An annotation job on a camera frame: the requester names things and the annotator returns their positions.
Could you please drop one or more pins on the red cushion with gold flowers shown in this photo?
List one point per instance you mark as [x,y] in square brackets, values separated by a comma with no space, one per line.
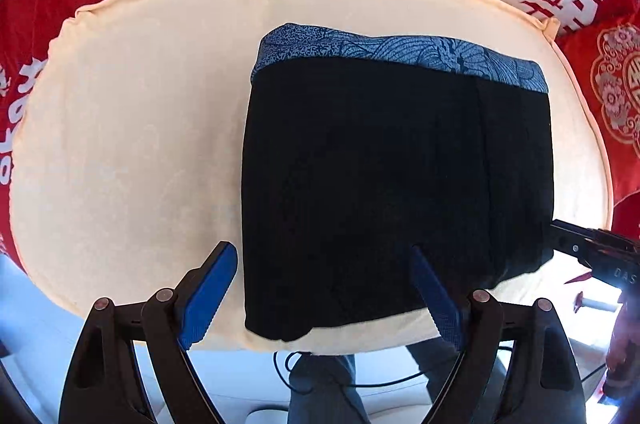
[615,79]

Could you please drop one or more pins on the white cylinder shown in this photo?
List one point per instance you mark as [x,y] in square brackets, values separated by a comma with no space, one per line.
[597,305]

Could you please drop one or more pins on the small red strip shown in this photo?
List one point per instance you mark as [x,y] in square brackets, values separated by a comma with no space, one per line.
[580,278]

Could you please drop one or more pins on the cream cushion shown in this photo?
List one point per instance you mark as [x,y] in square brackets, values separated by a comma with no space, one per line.
[140,154]

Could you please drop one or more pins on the black pants with blue waistband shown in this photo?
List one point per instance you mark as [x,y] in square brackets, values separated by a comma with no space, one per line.
[375,179]

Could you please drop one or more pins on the person's right leg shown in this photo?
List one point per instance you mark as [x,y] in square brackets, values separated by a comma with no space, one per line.
[432,364]

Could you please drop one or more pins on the person's right hand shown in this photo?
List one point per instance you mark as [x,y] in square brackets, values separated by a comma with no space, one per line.
[621,344]

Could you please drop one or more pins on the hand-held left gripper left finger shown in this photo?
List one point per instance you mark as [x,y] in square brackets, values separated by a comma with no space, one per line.
[210,299]

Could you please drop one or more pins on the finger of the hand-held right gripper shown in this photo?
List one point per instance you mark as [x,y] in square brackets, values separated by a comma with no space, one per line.
[572,239]

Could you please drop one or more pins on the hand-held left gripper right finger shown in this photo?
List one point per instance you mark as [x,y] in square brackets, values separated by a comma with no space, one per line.
[435,299]

